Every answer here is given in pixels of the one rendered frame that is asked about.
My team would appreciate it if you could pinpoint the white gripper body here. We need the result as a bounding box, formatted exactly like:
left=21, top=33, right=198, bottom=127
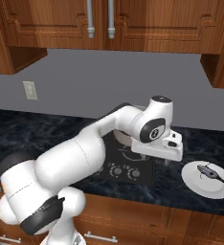
left=130, top=139, right=184, bottom=163

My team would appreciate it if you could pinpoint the white pot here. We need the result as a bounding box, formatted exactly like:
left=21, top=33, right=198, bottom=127
left=113, top=128, right=135, bottom=148

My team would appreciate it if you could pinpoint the grey frozen meat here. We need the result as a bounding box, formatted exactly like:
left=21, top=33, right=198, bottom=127
left=196, top=162, right=224, bottom=187

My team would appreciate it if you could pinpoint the black hob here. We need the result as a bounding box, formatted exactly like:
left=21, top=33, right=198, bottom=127
left=92, top=129, right=157, bottom=188

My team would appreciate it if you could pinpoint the black hob knob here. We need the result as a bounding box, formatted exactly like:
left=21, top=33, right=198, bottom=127
left=109, top=164, right=124, bottom=179
left=127, top=166, right=143, bottom=181

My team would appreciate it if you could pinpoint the white round plate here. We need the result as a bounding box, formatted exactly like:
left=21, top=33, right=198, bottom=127
left=181, top=160, right=224, bottom=200

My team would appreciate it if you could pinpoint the wooden base cupboard door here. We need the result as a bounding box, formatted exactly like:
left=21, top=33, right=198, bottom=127
left=182, top=210, right=224, bottom=245

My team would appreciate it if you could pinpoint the wooden wall cupboard door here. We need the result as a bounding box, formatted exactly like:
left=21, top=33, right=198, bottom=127
left=104, top=0, right=224, bottom=56
left=1, top=0, right=106, bottom=51

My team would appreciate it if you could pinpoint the grey cupboard door handle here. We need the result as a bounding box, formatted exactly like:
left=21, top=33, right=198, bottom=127
left=85, top=0, right=96, bottom=39
left=107, top=0, right=117, bottom=40

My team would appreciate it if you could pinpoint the white wall socket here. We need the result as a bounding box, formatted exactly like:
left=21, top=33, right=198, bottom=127
left=22, top=80, right=39, bottom=101

